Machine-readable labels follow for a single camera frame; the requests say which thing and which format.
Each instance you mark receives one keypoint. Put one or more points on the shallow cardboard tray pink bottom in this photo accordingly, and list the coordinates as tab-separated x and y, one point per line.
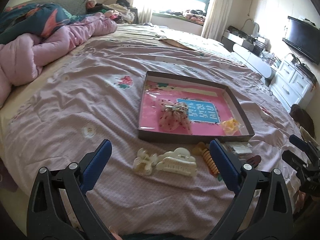
209	104

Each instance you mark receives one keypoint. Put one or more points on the white curtain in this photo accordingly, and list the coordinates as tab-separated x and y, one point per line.
216	19

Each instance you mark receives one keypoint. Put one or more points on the black wall television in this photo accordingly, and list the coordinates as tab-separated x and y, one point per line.
303	37

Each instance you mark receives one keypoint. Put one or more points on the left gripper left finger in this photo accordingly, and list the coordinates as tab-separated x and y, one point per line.
92	165

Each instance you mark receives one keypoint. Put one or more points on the pink bed cover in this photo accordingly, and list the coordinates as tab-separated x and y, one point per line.
95	95

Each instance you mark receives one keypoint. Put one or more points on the pink and floral quilt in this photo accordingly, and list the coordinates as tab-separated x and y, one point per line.
34	35

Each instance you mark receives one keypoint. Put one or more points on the earrings card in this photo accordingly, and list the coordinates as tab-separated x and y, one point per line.
242	150

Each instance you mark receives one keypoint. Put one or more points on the large cream cloud hair claw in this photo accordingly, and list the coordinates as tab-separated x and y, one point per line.
180	161

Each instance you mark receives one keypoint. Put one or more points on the cream flower pearl hair claw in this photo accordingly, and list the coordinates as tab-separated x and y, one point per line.
144	163

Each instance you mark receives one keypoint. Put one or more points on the pile of clothes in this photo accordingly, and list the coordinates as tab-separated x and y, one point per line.
121	12

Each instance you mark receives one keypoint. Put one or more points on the yellow accessory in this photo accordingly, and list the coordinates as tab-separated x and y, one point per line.
231	126

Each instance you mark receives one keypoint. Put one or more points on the window sill clutter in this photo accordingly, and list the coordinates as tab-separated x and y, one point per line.
195	16

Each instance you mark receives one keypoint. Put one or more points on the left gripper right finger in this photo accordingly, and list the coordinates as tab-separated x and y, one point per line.
228	165

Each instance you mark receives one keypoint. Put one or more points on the polka dot bow hair accessory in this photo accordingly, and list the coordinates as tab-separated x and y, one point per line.
173	116

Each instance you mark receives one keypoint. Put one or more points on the dark red hair clip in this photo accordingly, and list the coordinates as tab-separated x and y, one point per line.
254	161

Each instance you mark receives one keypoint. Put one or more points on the white dresser with drawers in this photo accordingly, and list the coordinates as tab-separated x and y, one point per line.
287	82

